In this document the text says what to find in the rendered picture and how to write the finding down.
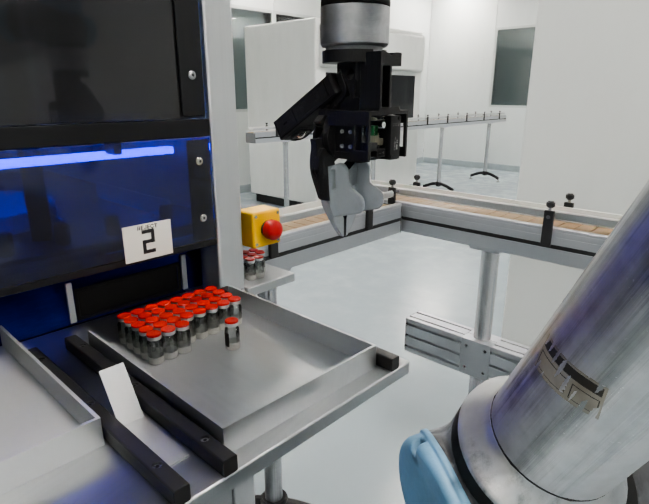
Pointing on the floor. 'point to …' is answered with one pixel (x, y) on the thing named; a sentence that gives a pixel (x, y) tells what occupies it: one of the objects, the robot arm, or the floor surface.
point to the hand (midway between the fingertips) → (338, 224)
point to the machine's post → (223, 164)
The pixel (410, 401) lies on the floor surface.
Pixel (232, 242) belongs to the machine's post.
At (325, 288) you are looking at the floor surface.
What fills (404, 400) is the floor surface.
